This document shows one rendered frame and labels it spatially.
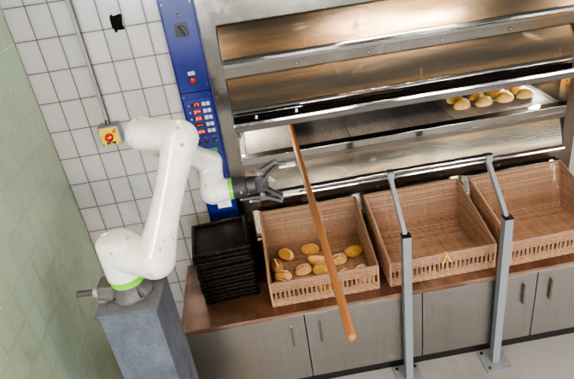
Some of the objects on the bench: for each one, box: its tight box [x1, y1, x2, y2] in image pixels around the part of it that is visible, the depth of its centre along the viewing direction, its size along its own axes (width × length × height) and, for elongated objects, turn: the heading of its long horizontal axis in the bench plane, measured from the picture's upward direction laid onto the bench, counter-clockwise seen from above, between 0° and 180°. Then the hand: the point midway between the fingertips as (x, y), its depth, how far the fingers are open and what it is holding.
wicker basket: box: [259, 196, 380, 307], centre depth 263 cm, size 49×56×28 cm
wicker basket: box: [364, 178, 497, 287], centre depth 265 cm, size 49×56×28 cm
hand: (294, 177), depth 208 cm, fingers open, 13 cm apart
